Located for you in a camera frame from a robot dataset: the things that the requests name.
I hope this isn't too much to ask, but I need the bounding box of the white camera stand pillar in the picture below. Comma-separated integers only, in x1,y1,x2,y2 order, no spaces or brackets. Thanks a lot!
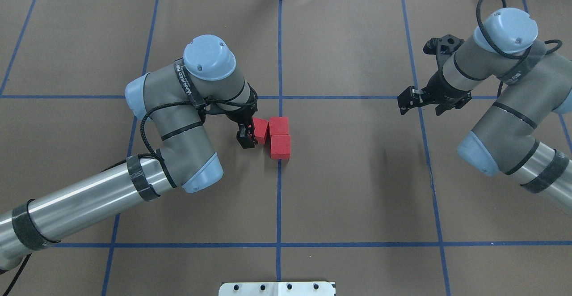
218,281,336,296

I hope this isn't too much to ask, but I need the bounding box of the red block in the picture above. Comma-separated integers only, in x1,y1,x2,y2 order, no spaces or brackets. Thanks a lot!
269,116,290,137
270,135,291,160
252,117,269,145

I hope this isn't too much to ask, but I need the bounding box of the brown paper table mat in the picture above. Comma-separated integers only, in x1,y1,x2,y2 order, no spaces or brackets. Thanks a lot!
1,0,571,296

